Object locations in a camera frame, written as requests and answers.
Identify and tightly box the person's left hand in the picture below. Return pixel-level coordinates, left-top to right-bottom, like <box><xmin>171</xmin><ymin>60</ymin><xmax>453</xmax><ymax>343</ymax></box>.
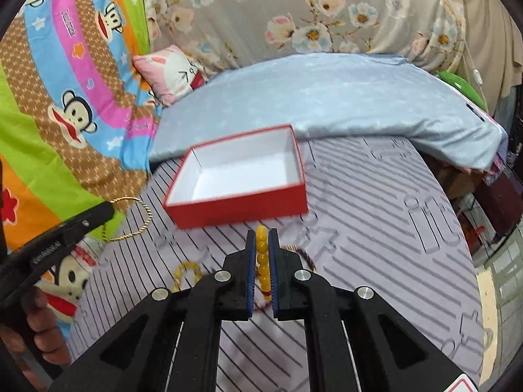
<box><xmin>23</xmin><ymin>287</ymin><xmax>71</xmax><ymax>366</ymax></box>

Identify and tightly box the pink cat cushion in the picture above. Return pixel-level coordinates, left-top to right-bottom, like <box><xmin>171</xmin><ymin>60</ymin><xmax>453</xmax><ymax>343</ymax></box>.
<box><xmin>132</xmin><ymin>45</ymin><xmax>208</xmax><ymax>107</ymax></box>

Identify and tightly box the gold chain necklace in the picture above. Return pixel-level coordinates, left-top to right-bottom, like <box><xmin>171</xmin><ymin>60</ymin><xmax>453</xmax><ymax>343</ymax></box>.
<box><xmin>100</xmin><ymin>195</ymin><xmax>154</xmax><ymax>243</ymax></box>

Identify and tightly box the green plastic object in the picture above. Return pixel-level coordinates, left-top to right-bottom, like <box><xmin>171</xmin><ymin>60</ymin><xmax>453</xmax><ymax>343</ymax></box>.
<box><xmin>437</xmin><ymin>71</ymin><xmax>488</xmax><ymax>111</ymax></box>

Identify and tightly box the red gift box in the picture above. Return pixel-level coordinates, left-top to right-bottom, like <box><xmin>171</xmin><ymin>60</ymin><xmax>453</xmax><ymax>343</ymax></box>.
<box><xmin>163</xmin><ymin>125</ymin><xmax>309</xmax><ymax>229</ymax></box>

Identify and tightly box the amber bead bracelet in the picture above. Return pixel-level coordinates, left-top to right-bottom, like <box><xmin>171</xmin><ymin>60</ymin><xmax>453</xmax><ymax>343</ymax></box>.
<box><xmin>171</xmin><ymin>260</ymin><xmax>205</xmax><ymax>294</ymax></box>

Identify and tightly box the colourful monkey cartoon blanket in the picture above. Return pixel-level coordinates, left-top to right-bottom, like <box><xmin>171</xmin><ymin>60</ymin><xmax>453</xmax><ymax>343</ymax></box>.
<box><xmin>1</xmin><ymin>0</ymin><xmax>161</xmax><ymax>340</ymax></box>

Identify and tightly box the white cord with switch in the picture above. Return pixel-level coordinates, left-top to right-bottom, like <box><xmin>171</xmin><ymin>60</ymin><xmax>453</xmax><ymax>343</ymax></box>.
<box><xmin>432</xmin><ymin>0</ymin><xmax>491</xmax><ymax>112</ymax></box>

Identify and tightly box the dark red bead string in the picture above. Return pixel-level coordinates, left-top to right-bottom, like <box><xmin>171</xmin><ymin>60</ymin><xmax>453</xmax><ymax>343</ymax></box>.
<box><xmin>281</xmin><ymin>243</ymin><xmax>318</xmax><ymax>272</ymax></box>

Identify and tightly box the grey striped bed sheet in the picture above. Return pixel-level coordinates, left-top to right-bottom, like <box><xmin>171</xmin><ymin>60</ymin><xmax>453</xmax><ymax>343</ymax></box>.
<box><xmin>67</xmin><ymin>137</ymin><xmax>483</xmax><ymax>381</ymax></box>

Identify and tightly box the light blue pillow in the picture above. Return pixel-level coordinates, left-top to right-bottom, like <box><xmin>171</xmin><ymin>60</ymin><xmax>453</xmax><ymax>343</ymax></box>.
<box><xmin>149</xmin><ymin>53</ymin><xmax>508</xmax><ymax>171</ymax></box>

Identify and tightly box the grey floral bed sheet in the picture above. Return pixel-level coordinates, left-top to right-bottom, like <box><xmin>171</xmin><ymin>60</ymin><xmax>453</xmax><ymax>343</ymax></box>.
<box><xmin>144</xmin><ymin>0</ymin><xmax>522</xmax><ymax>81</ymax></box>

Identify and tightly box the yellow bead bracelet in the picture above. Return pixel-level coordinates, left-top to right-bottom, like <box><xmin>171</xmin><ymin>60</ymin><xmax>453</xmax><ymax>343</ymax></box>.
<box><xmin>254</xmin><ymin>225</ymin><xmax>274</xmax><ymax>304</ymax></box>

